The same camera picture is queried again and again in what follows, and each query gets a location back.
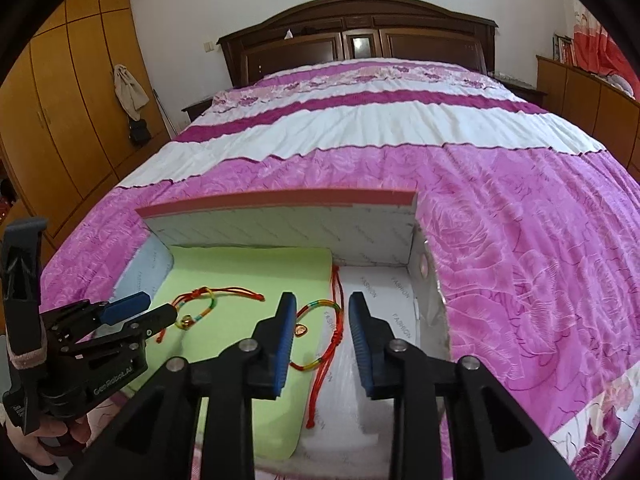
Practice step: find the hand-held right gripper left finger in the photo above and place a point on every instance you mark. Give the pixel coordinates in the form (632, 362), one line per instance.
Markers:
(282, 340)

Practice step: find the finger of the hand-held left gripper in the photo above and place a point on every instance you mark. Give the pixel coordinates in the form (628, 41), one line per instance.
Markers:
(155, 321)
(125, 307)

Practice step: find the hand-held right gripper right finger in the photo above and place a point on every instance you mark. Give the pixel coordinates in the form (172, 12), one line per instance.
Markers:
(362, 345)

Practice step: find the red and white cardboard box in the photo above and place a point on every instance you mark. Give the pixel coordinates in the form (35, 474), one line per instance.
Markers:
(300, 232)

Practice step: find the person's left hand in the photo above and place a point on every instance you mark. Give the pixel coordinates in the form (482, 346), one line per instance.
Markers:
(25, 447)

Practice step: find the light green paper sheet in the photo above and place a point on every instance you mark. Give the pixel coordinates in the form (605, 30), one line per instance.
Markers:
(225, 270)

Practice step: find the black hanging bag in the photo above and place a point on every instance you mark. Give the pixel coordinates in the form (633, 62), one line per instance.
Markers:
(140, 132)

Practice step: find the bed with pink quilt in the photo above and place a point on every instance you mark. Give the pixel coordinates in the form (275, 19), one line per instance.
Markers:
(500, 210)

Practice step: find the thin white pole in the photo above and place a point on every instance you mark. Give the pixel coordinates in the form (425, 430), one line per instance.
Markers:
(165, 112)

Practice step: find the dark wooden nightstand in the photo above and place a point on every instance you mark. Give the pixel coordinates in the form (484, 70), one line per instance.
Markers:
(197, 107)
(530, 92)

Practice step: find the beige hanging cloth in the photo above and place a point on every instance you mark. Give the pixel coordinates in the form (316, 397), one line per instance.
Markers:
(130, 92)

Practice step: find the orange wooden wardrobe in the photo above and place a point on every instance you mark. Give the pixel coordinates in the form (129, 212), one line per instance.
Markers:
(75, 85)

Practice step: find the dark wooden headboard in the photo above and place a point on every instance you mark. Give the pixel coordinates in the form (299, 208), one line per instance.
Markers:
(310, 50)

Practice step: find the orange wooden low cabinet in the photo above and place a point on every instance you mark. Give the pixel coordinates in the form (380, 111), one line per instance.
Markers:
(590, 105)

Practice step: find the row of books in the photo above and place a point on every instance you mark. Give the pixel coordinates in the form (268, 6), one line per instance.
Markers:
(565, 50)

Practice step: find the pale plush bundle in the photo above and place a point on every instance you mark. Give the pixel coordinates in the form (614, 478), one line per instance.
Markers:
(622, 82)

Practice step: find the red and white curtain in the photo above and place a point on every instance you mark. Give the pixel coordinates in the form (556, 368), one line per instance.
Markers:
(595, 45)

